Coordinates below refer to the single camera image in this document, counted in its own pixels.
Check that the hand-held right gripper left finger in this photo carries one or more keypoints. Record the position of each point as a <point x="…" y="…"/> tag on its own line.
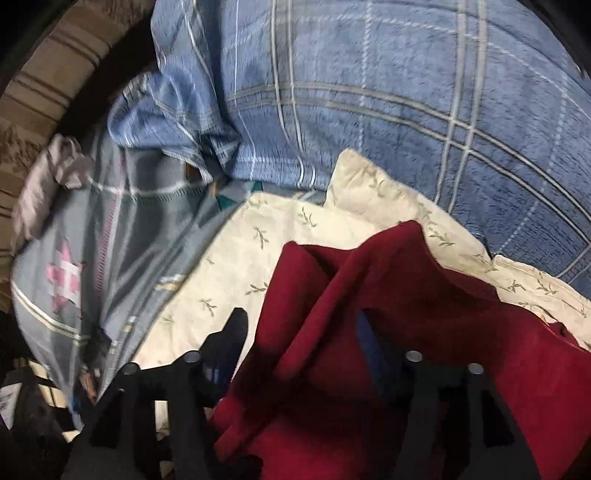
<point x="226" y="350"/>

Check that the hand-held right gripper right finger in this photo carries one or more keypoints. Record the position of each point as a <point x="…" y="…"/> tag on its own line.
<point x="369" y="341"/>

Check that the dark red sweater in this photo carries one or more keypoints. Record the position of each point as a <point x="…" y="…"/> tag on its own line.
<point x="323" y="323"/>

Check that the cream floral bed sheet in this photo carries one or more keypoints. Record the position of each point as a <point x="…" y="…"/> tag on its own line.
<point x="231" y="249"/>

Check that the grey plaid pillow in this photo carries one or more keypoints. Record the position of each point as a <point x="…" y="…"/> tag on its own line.
<point x="120" y="240"/>

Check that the pale pinkish grey cloth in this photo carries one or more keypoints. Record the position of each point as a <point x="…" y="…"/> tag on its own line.
<point x="51" y="180"/>

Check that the blue plaid quilt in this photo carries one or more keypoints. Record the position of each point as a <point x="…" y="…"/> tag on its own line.
<point x="369" y="92"/>

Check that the beige striped headboard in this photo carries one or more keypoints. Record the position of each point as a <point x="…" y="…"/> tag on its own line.
<point x="41" y="92"/>

